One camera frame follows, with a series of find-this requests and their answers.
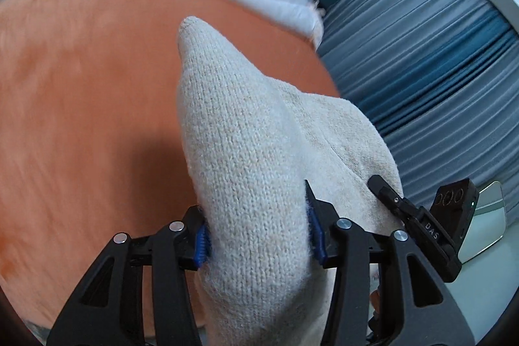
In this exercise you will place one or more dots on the blue grey curtain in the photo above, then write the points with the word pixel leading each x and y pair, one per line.
pixel 417 58

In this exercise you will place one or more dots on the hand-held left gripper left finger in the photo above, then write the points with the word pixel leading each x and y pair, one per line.
pixel 201 244

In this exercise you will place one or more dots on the shiny rounded glass panel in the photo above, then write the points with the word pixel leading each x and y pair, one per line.
pixel 488 218

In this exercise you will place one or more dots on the orange plush blanket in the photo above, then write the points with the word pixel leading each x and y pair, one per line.
pixel 89 107

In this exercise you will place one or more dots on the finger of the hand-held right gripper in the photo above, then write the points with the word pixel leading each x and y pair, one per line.
pixel 389 196

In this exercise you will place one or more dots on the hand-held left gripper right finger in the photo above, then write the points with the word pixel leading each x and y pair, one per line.
pixel 318 240

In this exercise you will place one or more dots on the beige sweater with black hearts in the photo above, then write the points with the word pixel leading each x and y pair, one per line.
pixel 251 175

